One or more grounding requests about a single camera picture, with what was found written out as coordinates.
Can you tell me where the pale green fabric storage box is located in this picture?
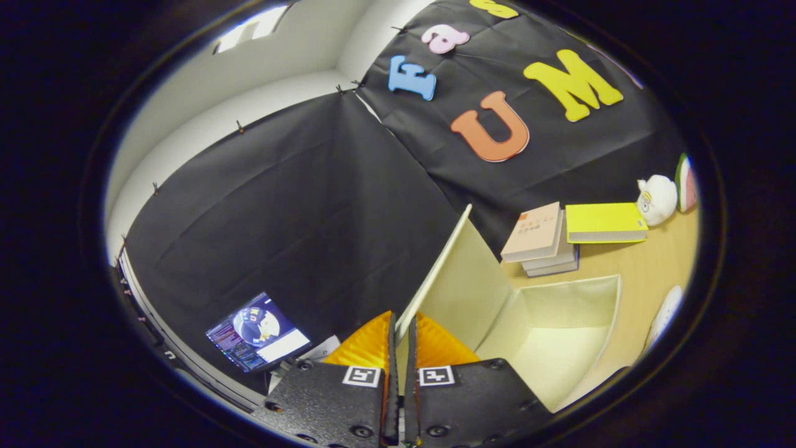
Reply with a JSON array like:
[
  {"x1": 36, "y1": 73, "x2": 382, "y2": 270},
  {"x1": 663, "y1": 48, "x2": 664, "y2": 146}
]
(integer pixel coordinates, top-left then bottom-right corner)
[{"x1": 395, "y1": 203, "x2": 622, "y2": 413}]

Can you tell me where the white striped canvas shoe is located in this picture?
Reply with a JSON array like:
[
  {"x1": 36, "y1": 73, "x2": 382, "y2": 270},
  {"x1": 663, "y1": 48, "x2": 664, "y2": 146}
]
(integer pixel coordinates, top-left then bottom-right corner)
[{"x1": 644, "y1": 285, "x2": 685, "y2": 353}]

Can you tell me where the black backdrop cloth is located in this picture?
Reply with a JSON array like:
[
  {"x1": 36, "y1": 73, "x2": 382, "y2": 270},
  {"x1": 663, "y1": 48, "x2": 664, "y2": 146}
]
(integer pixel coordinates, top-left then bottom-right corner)
[{"x1": 121, "y1": 0, "x2": 688, "y2": 399}]

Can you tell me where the white frame rail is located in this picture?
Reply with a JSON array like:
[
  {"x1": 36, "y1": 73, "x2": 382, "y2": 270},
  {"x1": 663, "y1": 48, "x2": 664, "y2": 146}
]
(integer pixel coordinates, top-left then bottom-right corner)
[{"x1": 115, "y1": 248, "x2": 271, "y2": 413}]

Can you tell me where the watermelon slice plush toy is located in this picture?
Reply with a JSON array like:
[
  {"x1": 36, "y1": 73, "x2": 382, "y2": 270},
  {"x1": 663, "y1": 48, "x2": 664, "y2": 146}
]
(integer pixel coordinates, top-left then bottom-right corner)
[{"x1": 675, "y1": 153, "x2": 698, "y2": 213}]

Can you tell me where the laptop screen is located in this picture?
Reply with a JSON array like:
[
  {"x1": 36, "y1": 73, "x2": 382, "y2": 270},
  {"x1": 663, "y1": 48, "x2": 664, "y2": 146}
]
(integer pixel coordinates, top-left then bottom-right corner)
[{"x1": 205, "y1": 291, "x2": 312, "y2": 374}]

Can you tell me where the yellow cover book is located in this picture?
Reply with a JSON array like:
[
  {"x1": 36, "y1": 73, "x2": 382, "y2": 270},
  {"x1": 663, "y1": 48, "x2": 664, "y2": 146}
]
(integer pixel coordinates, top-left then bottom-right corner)
[{"x1": 565, "y1": 202, "x2": 649, "y2": 245}]

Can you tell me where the white plush toy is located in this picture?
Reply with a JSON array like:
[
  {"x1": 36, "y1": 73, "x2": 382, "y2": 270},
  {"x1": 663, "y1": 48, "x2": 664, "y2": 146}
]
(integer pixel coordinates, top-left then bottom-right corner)
[{"x1": 636, "y1": 175, "x2": 678, "y2": 227}]

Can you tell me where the ceiling light panel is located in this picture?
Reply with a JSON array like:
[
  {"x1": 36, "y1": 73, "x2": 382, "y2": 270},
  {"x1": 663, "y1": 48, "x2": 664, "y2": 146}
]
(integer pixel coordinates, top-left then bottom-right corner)
[{"x1": 213, "y1": 5, "x2": 292, "y2": 55}]

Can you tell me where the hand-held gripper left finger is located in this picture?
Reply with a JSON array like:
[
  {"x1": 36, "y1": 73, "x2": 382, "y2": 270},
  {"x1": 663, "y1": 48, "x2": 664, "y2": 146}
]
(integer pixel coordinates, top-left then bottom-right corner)
[{"x1": 252, "y1": 310, "x2": 400, "y2": 448}]

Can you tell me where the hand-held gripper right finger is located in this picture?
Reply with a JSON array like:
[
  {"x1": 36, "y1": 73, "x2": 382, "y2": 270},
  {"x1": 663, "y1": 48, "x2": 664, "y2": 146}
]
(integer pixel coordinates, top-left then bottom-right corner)
[{"x1": 404, "y1": 311, "x2": 553, "y2": 448}]

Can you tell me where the grey paperback book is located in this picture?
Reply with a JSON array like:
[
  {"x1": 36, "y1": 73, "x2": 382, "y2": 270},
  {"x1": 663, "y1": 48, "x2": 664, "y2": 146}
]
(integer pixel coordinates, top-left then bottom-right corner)
[
  {"x1": 521, "y1": 212, "x2": 576, "y2": 271},
  {"x1": 525, "y1": 243, "x2": 580, "y2": 278}
]

